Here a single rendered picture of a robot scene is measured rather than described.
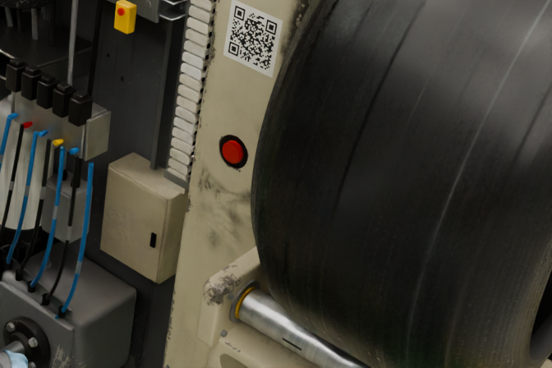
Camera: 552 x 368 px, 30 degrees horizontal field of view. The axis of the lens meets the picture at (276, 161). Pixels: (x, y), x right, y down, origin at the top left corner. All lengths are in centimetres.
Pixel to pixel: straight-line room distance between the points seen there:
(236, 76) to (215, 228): 23
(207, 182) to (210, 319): 19
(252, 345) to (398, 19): 53
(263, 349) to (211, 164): 25
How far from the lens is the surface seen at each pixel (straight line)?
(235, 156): 131
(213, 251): 141
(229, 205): 135
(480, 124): 91
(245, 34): 125
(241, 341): 132
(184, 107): 136
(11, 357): 100
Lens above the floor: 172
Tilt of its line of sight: 30 degrees down
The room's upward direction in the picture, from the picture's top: 11 degrees clockwise
